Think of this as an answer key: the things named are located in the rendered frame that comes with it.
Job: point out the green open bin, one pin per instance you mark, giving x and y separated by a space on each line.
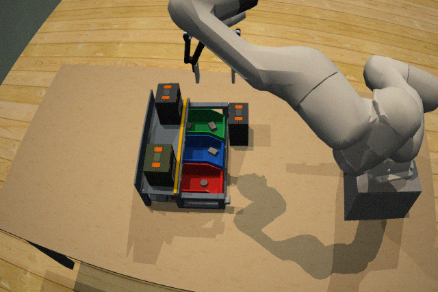
199 118

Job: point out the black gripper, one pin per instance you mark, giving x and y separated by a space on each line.
194 59

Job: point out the blue bin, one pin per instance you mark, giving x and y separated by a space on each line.
196 147

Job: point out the dark grey metal shelf rack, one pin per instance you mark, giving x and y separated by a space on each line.
155 133

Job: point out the red open bin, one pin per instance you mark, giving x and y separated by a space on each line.
193 173

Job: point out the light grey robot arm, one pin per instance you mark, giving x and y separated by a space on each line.
379 137

